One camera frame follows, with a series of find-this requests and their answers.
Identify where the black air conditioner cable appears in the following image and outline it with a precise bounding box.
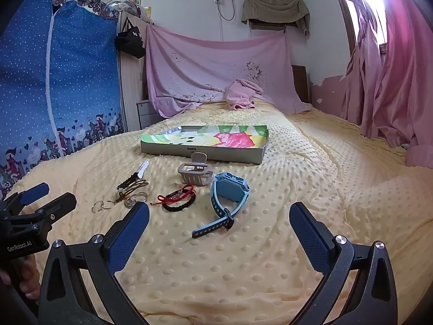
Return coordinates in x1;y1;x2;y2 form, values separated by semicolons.
216;2;237;21

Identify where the pink curtain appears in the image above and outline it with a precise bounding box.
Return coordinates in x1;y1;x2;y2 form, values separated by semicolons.
326;0;433;169

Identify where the pink towel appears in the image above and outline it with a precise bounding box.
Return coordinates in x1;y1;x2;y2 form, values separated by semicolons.
225;79;264;111

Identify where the person's left hand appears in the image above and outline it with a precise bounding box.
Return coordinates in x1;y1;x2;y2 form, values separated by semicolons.
17;254;40;299

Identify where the black bag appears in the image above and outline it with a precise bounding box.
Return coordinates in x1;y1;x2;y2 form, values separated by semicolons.
114;17;147;59

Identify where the pink hanging sheet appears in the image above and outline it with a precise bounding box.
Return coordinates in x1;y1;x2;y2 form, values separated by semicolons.
144;24;312;119

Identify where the olive brown cloth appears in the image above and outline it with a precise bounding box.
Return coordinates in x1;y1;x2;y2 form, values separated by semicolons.
241;0;311;36

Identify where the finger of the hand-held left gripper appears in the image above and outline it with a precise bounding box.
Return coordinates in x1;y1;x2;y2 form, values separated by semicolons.
7;192;78;231
3;182;51;208

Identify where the red cord bracelet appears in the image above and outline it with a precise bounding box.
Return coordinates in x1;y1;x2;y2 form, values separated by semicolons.
150;184;197;207

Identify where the yellow dotted blanket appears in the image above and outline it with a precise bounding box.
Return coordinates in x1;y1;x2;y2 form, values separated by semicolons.
0;101;433;325

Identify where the grey tray with colourful drawing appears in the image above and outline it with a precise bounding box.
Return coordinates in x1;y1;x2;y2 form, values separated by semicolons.
140;125;269;165

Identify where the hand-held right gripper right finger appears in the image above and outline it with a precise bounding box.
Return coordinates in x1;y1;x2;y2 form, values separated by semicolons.
289;202;399;325

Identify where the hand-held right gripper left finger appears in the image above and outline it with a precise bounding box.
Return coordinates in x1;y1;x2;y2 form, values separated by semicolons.
38;201;151;325

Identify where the clear plastic bag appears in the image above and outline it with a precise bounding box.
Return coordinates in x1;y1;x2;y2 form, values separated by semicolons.
113;1;140;17

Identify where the blue smartwatch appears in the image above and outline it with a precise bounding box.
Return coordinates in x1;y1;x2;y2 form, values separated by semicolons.
191;172;251;239

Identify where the white drawer cabinet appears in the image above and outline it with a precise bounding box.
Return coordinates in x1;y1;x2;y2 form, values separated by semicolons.
136;101;163;130

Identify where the brown headboard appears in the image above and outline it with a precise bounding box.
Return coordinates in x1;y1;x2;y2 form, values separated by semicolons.
291;65;311;104

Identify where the black braided bracelet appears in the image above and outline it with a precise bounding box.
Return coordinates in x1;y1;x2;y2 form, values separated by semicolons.
162;190;197;211

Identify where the wooden wardrobe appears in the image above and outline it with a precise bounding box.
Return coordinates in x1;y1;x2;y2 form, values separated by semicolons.
118;10;151;132

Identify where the blue printed wardrobe cover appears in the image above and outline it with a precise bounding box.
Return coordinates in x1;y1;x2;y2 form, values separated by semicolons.
0;0;127;197

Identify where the window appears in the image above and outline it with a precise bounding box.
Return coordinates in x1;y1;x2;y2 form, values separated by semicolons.
345;0;388;44

